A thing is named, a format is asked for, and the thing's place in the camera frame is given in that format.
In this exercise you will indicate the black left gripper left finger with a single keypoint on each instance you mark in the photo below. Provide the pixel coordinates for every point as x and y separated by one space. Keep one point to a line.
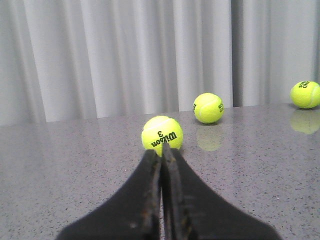
132 213

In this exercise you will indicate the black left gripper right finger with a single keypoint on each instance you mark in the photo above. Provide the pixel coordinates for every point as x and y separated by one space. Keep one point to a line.
193 211

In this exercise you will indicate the far left tennis ball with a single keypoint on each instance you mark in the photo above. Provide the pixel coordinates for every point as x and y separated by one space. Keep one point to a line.
162 129

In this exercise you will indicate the Roland Garros tennis ball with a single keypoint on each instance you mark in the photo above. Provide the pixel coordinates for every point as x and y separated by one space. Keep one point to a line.
208 108

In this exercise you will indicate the middle tennis ball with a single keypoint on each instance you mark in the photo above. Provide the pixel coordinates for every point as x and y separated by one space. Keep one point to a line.
305 94

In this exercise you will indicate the white pleated curtain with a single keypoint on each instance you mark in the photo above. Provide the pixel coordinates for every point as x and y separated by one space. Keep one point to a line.
79 59

